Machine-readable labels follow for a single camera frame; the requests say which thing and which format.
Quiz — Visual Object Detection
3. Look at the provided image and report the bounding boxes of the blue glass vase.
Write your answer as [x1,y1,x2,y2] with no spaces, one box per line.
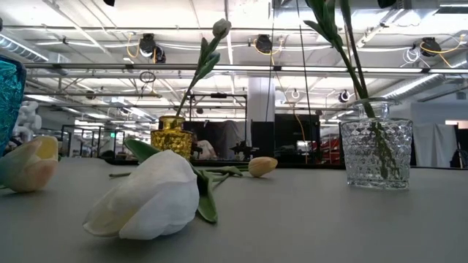
[0,54,28,158]

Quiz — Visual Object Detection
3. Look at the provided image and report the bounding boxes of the black hanging cable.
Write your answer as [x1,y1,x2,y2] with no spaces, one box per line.
[295,0,316,164]

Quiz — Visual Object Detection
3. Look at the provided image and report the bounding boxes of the clear glass vase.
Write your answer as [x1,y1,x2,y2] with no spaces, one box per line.
[339,96,414,191]

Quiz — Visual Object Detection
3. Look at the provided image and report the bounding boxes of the cream artificial tulip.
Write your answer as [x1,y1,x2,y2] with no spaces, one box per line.
[204,156,279,180]
[0,135,60,194]

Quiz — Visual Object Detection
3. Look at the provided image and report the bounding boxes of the person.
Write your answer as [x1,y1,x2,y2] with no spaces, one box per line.
[196,140,219,161]

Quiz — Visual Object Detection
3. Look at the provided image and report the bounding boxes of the red artificial tulip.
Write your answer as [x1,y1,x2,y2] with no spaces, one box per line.
[339,0,370,102]

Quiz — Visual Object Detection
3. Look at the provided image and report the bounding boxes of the black partition panel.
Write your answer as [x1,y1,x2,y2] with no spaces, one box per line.
[273,113,322,164]

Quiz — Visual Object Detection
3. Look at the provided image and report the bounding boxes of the yellow glass vase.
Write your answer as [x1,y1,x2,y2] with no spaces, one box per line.
[150,115,194,161]

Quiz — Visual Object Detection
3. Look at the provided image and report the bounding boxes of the white artificial tulip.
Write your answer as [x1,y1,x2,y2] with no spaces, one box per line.
[175,18,233,118]
[82,137,231,241]

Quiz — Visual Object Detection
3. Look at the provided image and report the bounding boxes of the white curtain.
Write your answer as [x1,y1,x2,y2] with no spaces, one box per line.
[411,122,458,169]

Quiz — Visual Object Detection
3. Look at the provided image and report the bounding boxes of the black frame work cell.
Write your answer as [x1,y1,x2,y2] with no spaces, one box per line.
[188,93,249,161]

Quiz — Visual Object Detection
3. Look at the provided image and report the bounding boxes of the silver spiral ventilation duct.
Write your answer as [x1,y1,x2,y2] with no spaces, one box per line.
[0,32,50,63]
[380,71,468,102]

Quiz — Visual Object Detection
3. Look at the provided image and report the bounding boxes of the green flower stem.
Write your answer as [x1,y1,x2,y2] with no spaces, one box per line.
[182,50,222,107]

